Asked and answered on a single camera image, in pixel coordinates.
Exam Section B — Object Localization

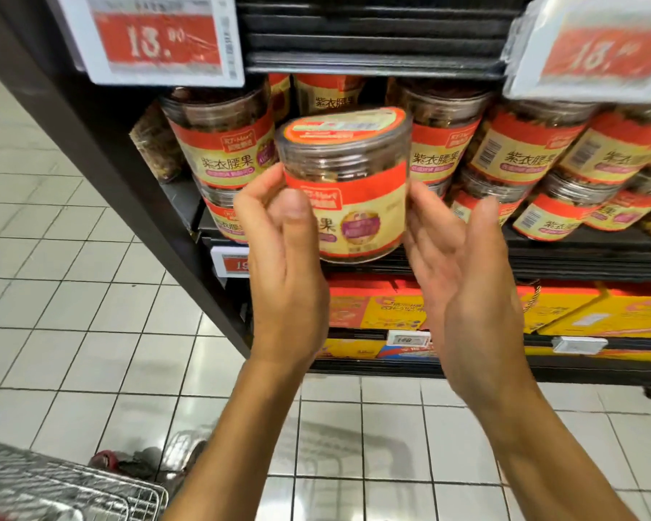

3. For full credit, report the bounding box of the person's right hand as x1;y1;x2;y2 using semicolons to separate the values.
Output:
401;179;534;415

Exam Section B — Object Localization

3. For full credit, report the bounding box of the person's left hand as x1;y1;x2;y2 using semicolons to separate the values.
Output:
233;162;332;371

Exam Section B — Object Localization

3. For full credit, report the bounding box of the red-label clear nut jar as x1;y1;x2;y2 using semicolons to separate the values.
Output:
276;106;414;266

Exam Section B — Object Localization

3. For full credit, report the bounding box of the row of small cashew jars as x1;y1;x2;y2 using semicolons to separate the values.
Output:
159;72;651;247

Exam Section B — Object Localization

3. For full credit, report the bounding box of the black metal store shelf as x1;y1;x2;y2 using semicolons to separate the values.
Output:
0;0;651;389

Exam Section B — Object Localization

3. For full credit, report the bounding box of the red-trimmed wire shopping cart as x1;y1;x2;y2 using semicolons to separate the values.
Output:
0;437;204;521

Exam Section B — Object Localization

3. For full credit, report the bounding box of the person's left forearm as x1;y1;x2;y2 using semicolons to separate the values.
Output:
163;357;310;521

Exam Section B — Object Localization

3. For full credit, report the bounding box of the small white price tag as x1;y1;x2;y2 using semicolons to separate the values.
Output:
551;336;610;357
386;329;433;350
210;246;252;281

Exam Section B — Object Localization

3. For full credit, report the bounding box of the flat blue box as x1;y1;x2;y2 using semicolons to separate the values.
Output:
385;347;442;360

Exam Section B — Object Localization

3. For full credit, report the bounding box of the yellow gift box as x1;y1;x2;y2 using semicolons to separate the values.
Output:
358;281;427;331

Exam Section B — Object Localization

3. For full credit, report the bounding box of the flat yellow box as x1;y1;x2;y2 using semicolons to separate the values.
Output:
322;339;388;360

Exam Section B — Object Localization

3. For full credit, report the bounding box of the long orange yellow box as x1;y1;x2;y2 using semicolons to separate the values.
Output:
542;287;651;342

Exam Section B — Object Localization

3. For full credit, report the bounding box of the large white price tag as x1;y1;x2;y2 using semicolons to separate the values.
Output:
503;0;651;105
54;0;247;89

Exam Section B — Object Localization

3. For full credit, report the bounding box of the orange chain-print gift box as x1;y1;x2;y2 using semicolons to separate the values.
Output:
519;281;605;333

